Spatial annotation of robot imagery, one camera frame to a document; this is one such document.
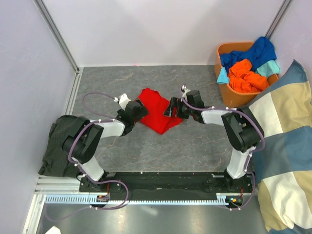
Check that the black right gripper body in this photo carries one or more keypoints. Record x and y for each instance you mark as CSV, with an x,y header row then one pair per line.
x,y
184,110

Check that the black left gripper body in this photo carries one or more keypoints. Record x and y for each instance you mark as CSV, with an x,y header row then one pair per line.
x,y
142,112

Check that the red t shirt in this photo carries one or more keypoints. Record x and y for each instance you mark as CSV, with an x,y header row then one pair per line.
x,y
156,106

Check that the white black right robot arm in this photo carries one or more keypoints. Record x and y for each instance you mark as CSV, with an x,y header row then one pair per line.
x,y
243,130

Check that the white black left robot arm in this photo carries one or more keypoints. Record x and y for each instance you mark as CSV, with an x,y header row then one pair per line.
x,y
82,139

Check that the orange plastic laundry basket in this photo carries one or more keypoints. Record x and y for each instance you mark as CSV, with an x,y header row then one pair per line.
x,y
230,97

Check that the orange t shirt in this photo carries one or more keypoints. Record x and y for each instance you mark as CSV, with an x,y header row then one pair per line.
x,y
244,80

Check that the blue and teal t shirt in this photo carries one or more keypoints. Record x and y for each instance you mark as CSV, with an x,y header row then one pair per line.
x,y
261,54

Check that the dark green striped folded shirt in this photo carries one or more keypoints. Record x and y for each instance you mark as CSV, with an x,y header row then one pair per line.
x,y
55,161

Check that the blue and beige checked pillow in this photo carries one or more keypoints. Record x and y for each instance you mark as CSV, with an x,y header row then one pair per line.
x,y
283,166

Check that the white object bottom left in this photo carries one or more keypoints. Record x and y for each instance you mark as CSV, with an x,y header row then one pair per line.
x,y
53,230

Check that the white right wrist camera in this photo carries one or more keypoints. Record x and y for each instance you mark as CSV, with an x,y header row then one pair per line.
x,y
184,91

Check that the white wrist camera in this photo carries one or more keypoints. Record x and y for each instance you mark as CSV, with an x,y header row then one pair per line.
x,y
184,91
122,100

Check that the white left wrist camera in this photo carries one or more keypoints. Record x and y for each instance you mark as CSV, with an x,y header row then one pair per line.
x,y
122,100

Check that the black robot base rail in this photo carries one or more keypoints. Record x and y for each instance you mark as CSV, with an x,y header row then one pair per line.
x,y
211,182

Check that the light blue slotted cable duct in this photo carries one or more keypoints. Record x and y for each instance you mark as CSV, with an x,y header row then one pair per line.
x,y
99,200

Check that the right aluminium corner post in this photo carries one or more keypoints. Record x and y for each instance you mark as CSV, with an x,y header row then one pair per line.
x,y
278,18

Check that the aluminium corner frame post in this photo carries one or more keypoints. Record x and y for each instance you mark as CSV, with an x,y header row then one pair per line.
x,y
56,33

